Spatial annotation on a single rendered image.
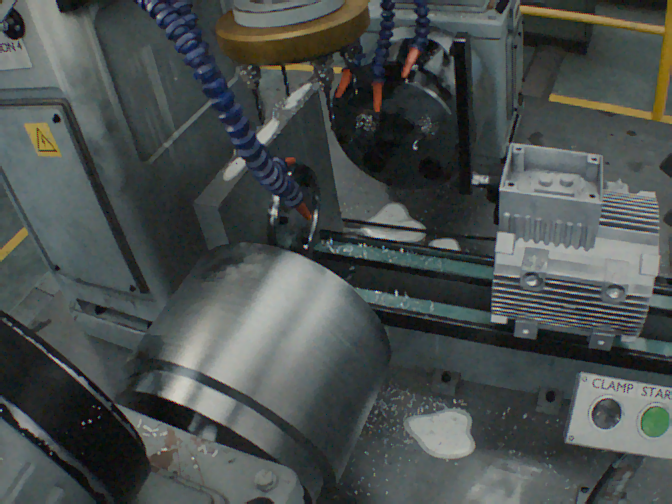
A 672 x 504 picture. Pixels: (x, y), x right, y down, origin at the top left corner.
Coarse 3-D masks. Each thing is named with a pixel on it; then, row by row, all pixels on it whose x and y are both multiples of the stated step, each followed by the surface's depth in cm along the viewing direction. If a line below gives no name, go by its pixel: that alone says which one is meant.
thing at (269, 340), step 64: (256, 256) 60; (192, 320) 54; (256, 320) 54; (320, 320) 56; (128, 384) 54; (192, 384) 50; (256, 384) 50; (320, 384) 53; (256, 448) 49; (320, 448) 52
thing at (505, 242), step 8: (640, 192) 70; (648, 192) 69; (504, 232) 68; (496, 240) 68; (504, 240) 68; (512, 240) 67; (496, 248) 68; (504, 248) 68; (512, 248) 67; (640, 256) 63; (648, 256) 62; (656, 256) 61; (640, 264) 63; (648, 264) 62; (656, 264) 61; (640, 272) 62; (648, 272) 61; (656, 272) 61; (496, 320) 76; (504, 320) 75; (624, 336) 70
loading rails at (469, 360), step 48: (336, 240) 98; (384, 240) 95; (384, 288) 97; (432, 288) 92; (480, 288) 88; (432, 336) 84; (480, 336) 80; (576, 336) 76; (432, 384) 86; (528, 384) 83
